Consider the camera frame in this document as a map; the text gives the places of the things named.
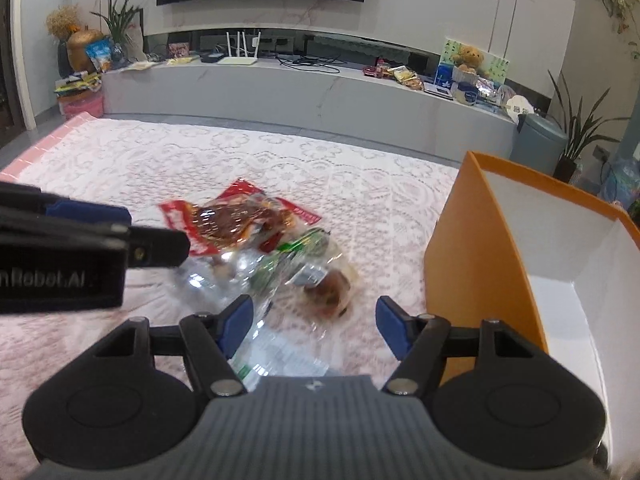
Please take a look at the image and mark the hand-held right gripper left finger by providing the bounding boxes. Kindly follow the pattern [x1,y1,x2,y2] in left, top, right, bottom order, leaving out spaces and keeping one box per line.
[94,294,255,397]

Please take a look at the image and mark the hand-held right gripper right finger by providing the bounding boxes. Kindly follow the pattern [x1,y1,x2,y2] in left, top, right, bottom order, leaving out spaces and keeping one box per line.
[375,295,549,396]

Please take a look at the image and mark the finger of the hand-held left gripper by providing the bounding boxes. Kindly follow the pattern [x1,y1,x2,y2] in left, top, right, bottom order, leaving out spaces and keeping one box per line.
[0,224,192,269]
[0,181,134,237]

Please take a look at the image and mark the large clear plastic snack packet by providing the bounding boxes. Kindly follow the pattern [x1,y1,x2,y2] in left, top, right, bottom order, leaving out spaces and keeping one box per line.
[172,229,333,392]

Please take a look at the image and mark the clear packet with brown snack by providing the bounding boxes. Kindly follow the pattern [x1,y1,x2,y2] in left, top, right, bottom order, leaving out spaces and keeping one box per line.
[299,264,360,322]

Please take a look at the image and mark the red meat snack packet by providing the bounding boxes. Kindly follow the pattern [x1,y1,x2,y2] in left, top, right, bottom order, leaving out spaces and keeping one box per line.
[159,179,322,262]

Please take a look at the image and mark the orange cardboard box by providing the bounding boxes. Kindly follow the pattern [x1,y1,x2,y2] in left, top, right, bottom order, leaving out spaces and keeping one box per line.
[423,151,640,480]

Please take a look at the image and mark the white lace tablecloth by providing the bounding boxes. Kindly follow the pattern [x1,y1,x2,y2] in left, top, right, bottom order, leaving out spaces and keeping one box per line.
[0,116,462,463]

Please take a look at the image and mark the pink basket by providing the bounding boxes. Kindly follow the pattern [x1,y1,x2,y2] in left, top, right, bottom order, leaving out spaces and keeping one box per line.
[57,92,105,121]

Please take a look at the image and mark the blue snack bag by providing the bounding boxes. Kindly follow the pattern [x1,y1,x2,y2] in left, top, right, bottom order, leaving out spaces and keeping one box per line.
[84,39,114,72]

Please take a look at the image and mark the dark vase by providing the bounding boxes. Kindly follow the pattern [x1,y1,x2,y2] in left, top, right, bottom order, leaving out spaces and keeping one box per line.
[56,39,74,76]

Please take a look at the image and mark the papers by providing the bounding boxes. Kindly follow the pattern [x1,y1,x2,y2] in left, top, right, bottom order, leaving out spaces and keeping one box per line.
[119,58,166,72]

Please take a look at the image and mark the gold vase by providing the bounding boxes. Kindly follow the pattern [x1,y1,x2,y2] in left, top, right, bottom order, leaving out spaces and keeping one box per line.
[66,29,106,74]

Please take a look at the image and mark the green plant in glass pot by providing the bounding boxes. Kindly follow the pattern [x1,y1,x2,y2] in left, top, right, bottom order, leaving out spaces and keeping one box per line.
[89,0,151,59]

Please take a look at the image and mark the dried flowers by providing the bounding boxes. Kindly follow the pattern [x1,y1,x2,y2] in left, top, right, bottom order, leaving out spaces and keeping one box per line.
[45,4,82,41]

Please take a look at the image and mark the white marble media console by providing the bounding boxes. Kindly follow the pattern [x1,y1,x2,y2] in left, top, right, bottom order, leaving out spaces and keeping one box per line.
[99,54,517,162]

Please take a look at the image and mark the white router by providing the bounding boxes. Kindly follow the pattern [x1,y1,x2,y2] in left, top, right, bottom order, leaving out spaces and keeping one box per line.
[218,31,262,66]

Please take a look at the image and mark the grey trash bin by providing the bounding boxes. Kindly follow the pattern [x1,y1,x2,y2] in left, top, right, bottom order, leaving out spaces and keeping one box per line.
[509,112,569,176]

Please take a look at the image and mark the long-leaf plant in black pot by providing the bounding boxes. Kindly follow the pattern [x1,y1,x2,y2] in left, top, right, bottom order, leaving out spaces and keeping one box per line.
[547,67,631,184]

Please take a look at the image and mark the blue lidded jar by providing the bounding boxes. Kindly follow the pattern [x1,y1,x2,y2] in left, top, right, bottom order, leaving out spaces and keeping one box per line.
[452,82,479,106]

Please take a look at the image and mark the pile of snack packets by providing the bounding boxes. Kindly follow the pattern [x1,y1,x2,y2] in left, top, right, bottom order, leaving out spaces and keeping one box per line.
[362,59,426,92]

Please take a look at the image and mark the white round disc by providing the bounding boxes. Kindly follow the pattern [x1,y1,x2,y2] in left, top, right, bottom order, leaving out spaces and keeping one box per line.
[504,94,534,121]

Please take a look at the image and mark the blue water jug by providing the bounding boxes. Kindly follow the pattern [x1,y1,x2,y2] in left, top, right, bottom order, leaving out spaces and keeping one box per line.
[599,157,640,211]

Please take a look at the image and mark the green printed board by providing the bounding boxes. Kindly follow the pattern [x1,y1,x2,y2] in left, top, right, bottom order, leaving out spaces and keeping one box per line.
[442,38,510,86]

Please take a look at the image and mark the brown teddy bear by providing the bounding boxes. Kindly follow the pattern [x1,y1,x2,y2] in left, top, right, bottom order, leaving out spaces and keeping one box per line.
[457,44,485,74]

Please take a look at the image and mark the hanging vine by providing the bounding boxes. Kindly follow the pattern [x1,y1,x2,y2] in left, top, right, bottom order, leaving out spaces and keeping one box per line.
[589,0,640,61]

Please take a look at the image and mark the black cables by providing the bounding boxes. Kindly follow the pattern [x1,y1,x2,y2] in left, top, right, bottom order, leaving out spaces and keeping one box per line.
[277,54,346,74]

